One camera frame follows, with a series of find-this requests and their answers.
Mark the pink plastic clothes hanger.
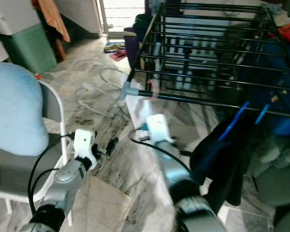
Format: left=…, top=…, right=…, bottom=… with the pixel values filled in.
left=147, top=80, right=161, bottom=101

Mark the blue plastic clothes hanger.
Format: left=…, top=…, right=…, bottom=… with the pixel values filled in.
left=217, top=101, right=251, bottom=142
left=255, top=102, right=271, bottom=125

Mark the grey rack rod joint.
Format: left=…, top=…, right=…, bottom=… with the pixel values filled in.
left=119, top=81, right=141, bottom=101

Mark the black metal drying rack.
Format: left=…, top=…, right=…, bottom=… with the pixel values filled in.
left=126, top=2, right=290, bottom=119

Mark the dark navy hanging garment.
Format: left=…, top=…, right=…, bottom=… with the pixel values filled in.
left=189, top=116, right=276, bottom=213

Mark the red floor cloth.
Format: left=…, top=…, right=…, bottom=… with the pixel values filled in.
left=110, top=50, right=129, bottom=62

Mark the white folding chair grey seat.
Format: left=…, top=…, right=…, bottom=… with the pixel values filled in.
left=0, top=80, right=73, bottom=228

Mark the purple upholstered armchair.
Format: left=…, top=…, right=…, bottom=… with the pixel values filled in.
left=123, top=27, right=153, bottom=73

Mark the yellow green floor cloth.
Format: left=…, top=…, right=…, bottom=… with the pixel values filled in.
left=105, top=43, right=129, bottom=53

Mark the light blue pillow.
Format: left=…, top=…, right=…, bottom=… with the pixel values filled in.
left=0, top=62, right=51, bottom=156

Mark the dark blue cloth pile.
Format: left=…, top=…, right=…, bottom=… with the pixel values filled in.
left=134, top=12, right=160, bottom=49

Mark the white barred glass door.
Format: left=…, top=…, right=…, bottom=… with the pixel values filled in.
left=99, top=0, right=146, bottom=37

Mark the green white storage cabinet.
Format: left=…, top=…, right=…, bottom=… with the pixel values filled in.
left=0, top=0, right=58, bottom=74

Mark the orange hanging cloth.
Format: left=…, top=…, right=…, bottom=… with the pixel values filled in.
left=36, top=0, right=71, bottom=43

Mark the blue plastic crate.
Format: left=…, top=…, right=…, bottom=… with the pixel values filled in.
left=256, top=43, right=290, bottom=136

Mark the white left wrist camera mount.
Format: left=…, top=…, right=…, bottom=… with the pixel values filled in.
left=73, top=129, right=96, bottom=169

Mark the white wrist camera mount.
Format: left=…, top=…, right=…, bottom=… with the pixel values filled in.
left=73, top=129, right=96, bottom=169
left=146, top=115, right=174, bottom=145

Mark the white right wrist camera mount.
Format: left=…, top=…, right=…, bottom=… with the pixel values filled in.
left=146, top=115, right=174, bottom=145

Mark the white tube frame bouncer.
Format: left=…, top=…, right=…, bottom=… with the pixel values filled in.
left=75, top=59, right=131, bottom=119

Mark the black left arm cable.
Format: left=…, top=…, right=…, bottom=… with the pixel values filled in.
left=30, top=134, right=75, bottom=216

